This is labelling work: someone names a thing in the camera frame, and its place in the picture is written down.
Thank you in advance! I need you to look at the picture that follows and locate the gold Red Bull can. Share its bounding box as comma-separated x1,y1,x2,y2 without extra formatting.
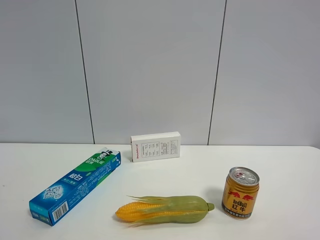
221,166,260,220

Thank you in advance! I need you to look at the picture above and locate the white cardboard box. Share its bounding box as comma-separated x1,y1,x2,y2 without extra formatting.
130,131,181,163

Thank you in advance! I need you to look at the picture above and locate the toy corn cob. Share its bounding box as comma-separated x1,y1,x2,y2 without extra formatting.
115,195,215,226

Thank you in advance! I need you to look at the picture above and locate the blue green toothpaste box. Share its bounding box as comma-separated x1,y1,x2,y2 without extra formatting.
29,147,122,226

